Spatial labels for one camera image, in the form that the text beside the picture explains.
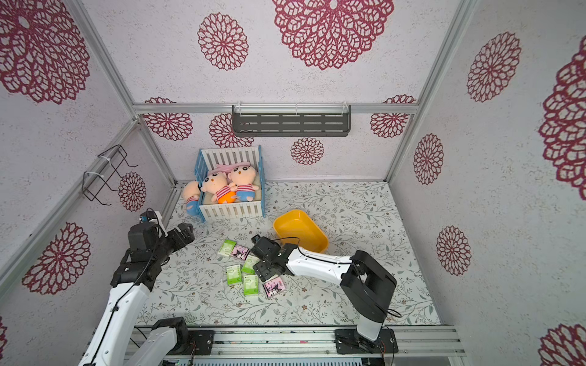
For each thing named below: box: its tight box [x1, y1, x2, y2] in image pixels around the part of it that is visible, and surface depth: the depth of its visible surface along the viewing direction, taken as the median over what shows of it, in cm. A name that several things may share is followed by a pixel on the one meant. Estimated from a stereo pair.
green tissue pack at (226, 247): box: [217, 239, 238, 257], surface depth 95 cm
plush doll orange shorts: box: [200, 171, 237, 204], surface depth 105 cm
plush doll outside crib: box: [183, 179, 201, 217], surface depth 107 cm
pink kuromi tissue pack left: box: [230, 244, 250, 261], surface depth 94 cm
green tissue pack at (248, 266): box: [241, 254, 261, 275], surface depth 91 cm
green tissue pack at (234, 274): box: [226, 264, 242, 286], surface depth 88 cm
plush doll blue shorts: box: [228, 165, 260, 203], surface depth 105 cm
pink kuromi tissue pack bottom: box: [262, 276, 286, 299], surface depth 85 cm
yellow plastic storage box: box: [273, 209, 329, 254], surface depth 102 cm
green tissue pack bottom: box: [243, 274, 259, 296], surface depth 86 cm
